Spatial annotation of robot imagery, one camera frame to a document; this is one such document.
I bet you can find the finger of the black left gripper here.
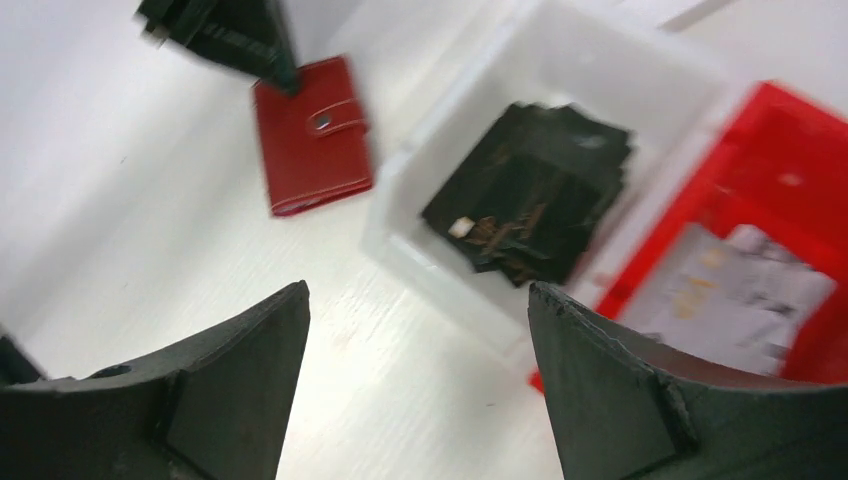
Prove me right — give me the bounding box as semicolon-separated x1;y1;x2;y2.
136;0;300;93

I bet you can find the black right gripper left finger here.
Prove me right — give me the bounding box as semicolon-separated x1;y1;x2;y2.
1;281;310;479

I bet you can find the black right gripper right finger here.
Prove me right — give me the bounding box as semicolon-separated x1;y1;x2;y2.
528;282;847;479

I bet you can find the red leather card holder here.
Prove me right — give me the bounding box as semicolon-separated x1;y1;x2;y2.
252;55;374;217

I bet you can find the white cards stack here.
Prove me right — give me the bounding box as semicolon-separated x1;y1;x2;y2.
617;224;837;376

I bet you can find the black cards stack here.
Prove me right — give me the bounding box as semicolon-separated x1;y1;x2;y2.
420;103;635;287

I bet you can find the red plastic bin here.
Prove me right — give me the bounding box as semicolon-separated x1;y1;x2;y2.
529;80;848;393

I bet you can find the white plastic bin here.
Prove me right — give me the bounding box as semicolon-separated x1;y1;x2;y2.
363;1;752;356

